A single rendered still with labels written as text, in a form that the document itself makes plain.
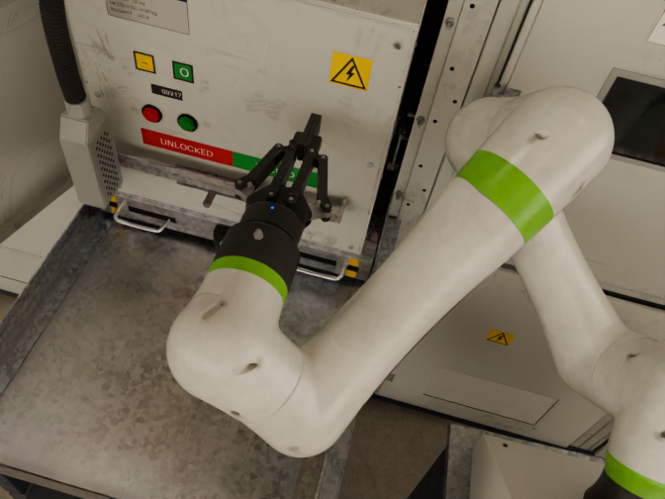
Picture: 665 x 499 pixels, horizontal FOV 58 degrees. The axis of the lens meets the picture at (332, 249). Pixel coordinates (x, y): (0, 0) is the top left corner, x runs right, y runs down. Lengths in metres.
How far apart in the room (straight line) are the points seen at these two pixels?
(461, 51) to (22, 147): 0.80
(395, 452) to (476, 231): 1.35
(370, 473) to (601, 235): 1.03
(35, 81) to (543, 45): 0.86
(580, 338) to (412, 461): 1.06
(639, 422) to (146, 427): 0.72
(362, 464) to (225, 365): 1.36
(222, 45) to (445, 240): 0.43
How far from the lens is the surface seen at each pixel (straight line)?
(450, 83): 1.05
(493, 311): 1.46
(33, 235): 1.83
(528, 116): 0.71
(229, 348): 0.58
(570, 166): 0.69
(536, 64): 1.00
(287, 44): 0.85
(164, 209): 1.16
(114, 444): 1.02
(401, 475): 1.92
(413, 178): 1.19
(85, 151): 0.98
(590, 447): 2.09
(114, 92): 1.03
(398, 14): 0.81
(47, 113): 1.26
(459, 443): 1.16
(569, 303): 0.95
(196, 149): 1.03
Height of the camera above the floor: 1.79
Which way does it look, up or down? 51 degrees down
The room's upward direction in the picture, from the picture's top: 11 degrees clockwise
